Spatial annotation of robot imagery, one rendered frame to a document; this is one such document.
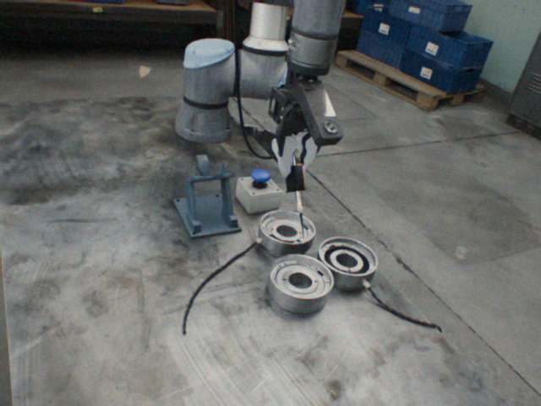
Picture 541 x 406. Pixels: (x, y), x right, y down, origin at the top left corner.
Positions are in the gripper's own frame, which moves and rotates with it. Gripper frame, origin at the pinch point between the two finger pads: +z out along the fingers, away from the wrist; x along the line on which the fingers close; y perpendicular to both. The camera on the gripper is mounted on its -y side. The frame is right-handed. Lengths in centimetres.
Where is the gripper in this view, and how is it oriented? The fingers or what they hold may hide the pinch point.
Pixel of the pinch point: (294, 172)
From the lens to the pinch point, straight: 87.4
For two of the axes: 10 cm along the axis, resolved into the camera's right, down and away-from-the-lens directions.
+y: -4.2, -5.4, 7.3
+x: -9.0, 1.2, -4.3
